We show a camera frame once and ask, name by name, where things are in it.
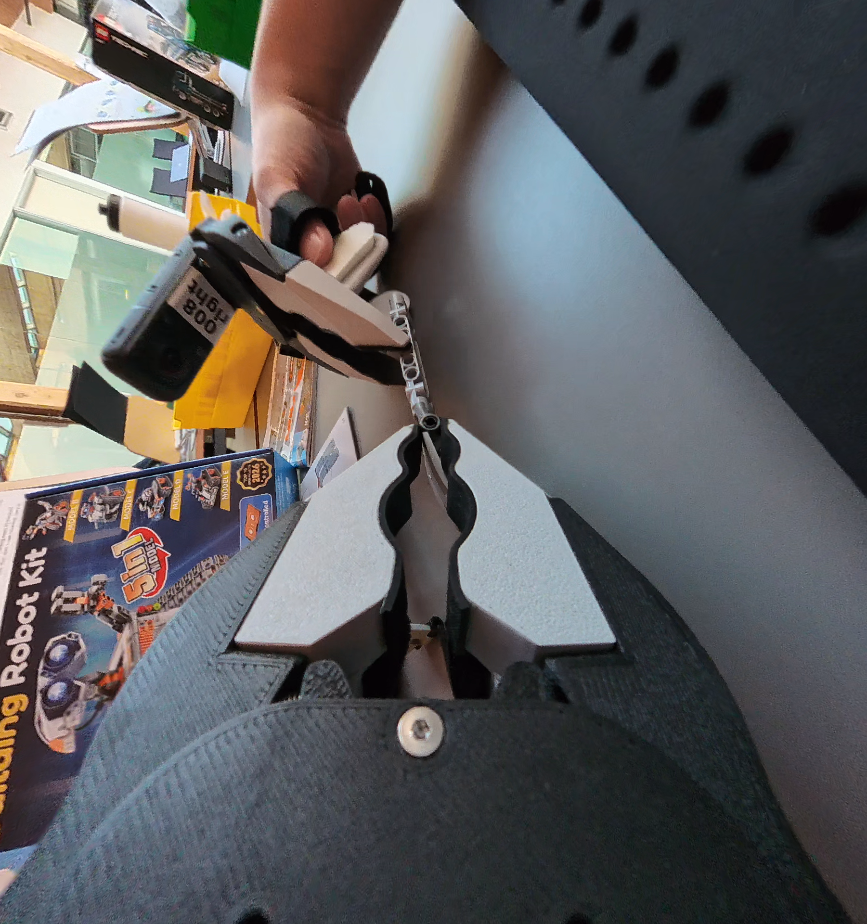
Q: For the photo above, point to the open instruction booklet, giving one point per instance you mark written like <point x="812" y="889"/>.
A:
<point x="336" y="462"/>

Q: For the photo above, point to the yellow plastic bin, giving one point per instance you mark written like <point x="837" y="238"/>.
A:
<point x="224" y="375"/>

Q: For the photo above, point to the person's right hand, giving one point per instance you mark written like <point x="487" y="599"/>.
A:
<point x="296" y="166"/>

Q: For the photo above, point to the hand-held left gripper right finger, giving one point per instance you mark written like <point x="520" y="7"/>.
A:
<point x="534" y="570"/>

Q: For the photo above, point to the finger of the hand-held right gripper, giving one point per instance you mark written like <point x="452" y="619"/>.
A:
<point x="332" y="307"/>
<point x="346" y="364"/>

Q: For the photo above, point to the grey toy panel with holes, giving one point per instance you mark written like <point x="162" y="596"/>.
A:
<point x="417" y="386"/>

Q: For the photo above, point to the cardboard box with black flap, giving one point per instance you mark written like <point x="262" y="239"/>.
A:
<point x="151" y="433"/>

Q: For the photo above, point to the black toy set box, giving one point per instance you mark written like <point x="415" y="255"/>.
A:
<point x="151" y="65"/>

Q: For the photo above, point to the grey curved toy panel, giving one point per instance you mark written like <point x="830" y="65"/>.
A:
<point x="433" y="462"/>

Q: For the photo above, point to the blue robot kit box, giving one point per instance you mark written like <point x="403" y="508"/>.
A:
<point x="79" y="577"/>

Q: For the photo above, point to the grey desk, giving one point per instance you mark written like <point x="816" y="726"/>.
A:
<point x="585" y="361"/>

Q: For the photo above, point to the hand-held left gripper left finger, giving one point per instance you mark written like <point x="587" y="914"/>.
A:
<point x="318" y="577"/>

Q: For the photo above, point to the black perforated chair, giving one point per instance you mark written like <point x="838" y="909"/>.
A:
<point x="693" y="180"/>

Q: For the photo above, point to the white water bottle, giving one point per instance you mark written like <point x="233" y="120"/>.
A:
<point x="144" y="215"/>

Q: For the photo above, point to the green plastic bin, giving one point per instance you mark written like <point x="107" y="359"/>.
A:
<point x="220" y="29"/>

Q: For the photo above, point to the curled white paper sheet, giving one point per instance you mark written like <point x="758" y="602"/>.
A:
<point x="65" y="108"/>

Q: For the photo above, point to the person's right forearm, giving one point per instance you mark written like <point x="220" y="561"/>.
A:
<point x="318" y="58"/>

